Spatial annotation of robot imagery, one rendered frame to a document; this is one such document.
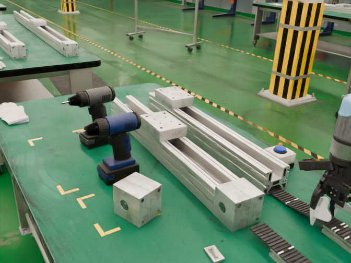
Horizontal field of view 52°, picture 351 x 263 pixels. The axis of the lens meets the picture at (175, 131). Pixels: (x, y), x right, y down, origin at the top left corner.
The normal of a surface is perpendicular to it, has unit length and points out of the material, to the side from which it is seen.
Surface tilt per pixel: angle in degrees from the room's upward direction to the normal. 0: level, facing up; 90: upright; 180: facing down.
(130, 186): 0
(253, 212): 90
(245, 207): 90
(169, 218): 0
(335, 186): 90
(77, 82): 90
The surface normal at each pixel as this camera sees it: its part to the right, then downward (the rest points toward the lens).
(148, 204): 0.78, 0.29
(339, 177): -0.87, 0.18
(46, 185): 0.04, -0.91
